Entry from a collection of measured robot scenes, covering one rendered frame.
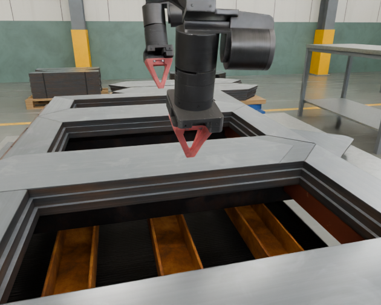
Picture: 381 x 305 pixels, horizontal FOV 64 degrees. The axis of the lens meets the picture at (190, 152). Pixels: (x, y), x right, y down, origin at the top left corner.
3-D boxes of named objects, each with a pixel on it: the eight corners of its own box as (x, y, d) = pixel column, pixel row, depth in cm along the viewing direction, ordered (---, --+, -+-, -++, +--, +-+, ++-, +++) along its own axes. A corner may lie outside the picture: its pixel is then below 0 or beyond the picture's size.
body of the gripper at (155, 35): (167, 59, 85) (164, 31, 84) (173, 52, 75) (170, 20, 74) (143, 60, 84) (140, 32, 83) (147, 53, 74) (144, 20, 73)
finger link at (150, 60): (170, 89, 86) (167, 54, 85) (175, 86, 79) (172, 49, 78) (146, 90, 84) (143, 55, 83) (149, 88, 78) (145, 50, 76)
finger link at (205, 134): (202, 139, 56) (207, 91, 50) (213, 163, 50) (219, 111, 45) (165, 142, 54) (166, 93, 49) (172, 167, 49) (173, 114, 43)
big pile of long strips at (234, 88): (237, 86, 197) (237, 77, 194) (265, 99, 161) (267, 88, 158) (109, 92, 179) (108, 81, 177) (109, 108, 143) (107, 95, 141)
